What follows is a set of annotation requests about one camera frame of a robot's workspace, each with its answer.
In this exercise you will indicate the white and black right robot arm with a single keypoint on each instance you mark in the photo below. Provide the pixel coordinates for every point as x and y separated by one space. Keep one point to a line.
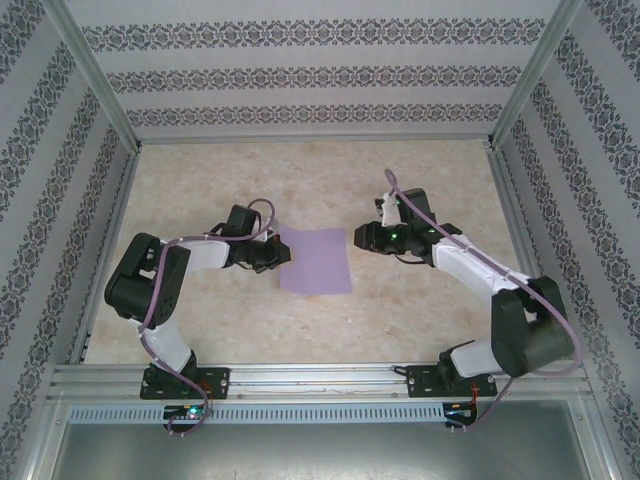
470 360

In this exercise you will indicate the aluminium extrusion rail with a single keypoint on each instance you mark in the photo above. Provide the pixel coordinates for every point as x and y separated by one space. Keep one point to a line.
315 138
106 260
513 210

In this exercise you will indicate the purple paper sheet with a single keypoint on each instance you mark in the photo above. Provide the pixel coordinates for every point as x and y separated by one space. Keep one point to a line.
317 262

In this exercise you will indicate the aluminium frame post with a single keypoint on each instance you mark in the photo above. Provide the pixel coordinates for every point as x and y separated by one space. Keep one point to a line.
101 80
527 80
595 440
45 440

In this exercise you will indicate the wide aluminium mounting rail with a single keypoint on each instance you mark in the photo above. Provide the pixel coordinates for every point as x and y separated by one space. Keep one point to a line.
320 382

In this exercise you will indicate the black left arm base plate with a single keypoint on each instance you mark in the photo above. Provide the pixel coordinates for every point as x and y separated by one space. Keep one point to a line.
220 382

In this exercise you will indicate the small circuit board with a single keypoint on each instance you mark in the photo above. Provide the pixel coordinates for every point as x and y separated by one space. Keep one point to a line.
460 412

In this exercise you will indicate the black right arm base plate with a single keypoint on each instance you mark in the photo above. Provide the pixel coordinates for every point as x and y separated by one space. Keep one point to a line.
417 382

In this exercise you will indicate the circuit board with green light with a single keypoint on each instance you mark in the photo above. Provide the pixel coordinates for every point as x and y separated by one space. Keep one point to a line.
192 412

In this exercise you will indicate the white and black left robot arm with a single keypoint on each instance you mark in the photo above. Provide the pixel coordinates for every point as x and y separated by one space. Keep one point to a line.
172 345

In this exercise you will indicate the grey sheet metal panel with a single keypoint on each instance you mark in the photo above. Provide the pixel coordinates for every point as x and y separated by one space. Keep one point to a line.
320 455

